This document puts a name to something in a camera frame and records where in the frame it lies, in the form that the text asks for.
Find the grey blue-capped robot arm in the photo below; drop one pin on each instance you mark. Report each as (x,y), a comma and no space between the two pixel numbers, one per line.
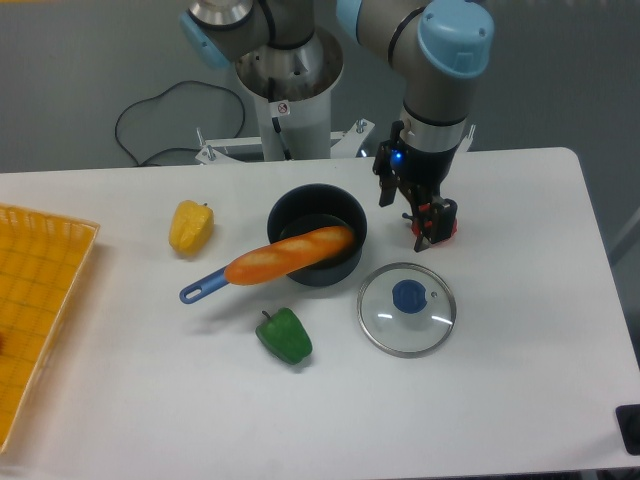
(223,32)

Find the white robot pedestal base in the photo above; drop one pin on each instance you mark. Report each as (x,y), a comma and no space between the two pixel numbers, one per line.
(291,88)

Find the dark blue saucepan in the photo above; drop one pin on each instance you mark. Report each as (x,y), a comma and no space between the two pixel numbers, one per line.
(299,211)

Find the orange baguette bread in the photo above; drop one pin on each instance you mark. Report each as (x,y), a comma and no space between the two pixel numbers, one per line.
(283,257)

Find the yellow plastic basket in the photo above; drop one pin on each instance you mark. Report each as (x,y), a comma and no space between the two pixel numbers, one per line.
(42,257)

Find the black table corner device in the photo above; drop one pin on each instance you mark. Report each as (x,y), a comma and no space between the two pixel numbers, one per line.
(628,418)

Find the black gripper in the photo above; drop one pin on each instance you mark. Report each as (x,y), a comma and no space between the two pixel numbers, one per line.
(418,175)

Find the small red object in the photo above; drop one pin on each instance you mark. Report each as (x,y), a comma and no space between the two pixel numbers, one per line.
(427,233)

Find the glass pot lid blue knob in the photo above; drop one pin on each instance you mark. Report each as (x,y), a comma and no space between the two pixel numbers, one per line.
(406,310)

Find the green bell pepper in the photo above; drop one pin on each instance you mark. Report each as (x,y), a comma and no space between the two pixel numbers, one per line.
(284,336)

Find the yellow bell pepper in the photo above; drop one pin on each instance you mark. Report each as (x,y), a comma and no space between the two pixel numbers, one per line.
(191,227)

